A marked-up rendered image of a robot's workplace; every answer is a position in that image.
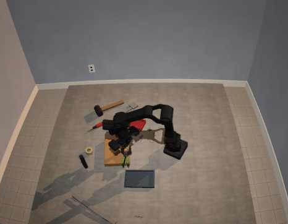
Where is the red open tray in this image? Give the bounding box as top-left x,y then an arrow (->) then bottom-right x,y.
130,119 -> 146,131

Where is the orange wooden board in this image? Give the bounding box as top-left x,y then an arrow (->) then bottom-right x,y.
104,137 -> 124,166

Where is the black mallet with wooden handle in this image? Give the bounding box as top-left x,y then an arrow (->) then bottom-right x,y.
94,100 -> 124,116

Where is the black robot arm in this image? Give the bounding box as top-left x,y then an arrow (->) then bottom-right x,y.
102,104 -> 181,152

